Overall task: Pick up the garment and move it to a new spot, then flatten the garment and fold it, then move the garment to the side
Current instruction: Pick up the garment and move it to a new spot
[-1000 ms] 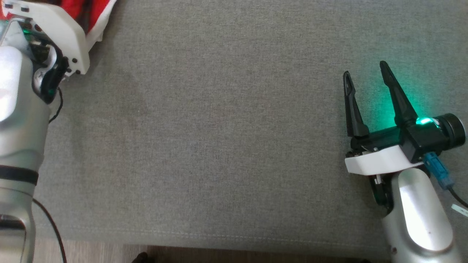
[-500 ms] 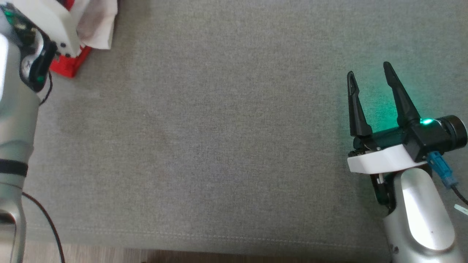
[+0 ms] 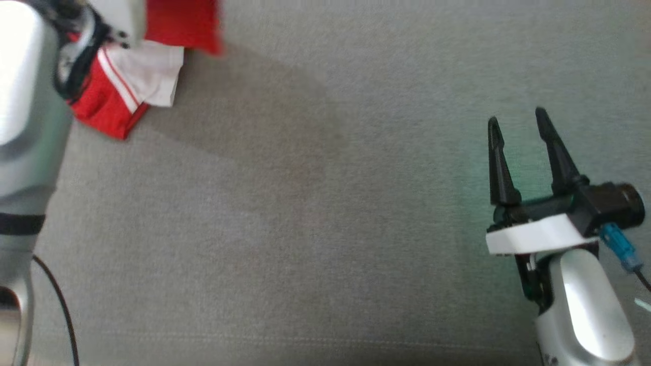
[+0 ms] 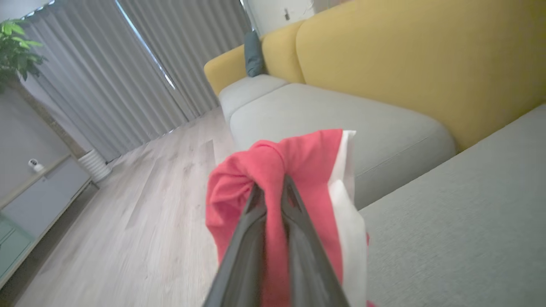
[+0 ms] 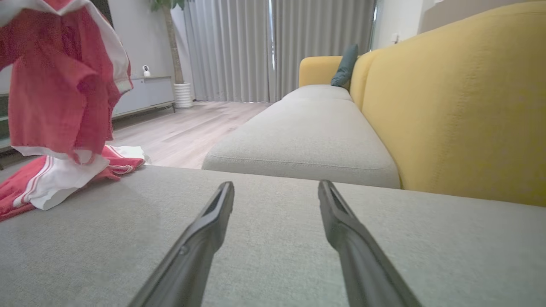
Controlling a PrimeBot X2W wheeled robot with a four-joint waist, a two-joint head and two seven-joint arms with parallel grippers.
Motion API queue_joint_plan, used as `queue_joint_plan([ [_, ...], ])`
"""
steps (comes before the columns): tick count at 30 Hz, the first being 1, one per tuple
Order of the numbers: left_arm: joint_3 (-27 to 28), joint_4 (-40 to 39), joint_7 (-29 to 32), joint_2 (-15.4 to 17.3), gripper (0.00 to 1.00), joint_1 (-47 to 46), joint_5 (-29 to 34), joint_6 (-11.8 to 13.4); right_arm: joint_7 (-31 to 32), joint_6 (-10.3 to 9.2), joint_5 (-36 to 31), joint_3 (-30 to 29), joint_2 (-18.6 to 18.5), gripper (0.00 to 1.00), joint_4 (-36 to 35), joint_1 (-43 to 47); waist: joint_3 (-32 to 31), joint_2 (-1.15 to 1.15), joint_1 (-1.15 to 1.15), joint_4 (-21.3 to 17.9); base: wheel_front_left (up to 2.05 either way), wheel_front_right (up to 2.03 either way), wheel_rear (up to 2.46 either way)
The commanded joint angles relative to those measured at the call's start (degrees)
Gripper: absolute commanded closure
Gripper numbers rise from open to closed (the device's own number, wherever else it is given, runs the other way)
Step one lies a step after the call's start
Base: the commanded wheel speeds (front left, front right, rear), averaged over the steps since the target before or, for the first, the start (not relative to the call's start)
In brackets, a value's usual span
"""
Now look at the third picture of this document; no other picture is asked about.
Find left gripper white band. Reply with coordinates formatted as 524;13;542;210
87;0;148;50

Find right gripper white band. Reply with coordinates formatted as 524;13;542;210
486;107;601;311

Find red shorts white waistband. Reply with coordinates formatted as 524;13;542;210
144;0;225;56

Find red white basketball jersey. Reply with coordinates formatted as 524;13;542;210
69;40;185;141

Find grey fabric sofa seat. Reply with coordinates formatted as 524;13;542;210
0;0;651;366

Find left blue plug black cable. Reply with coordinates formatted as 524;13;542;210
32;254;80;366

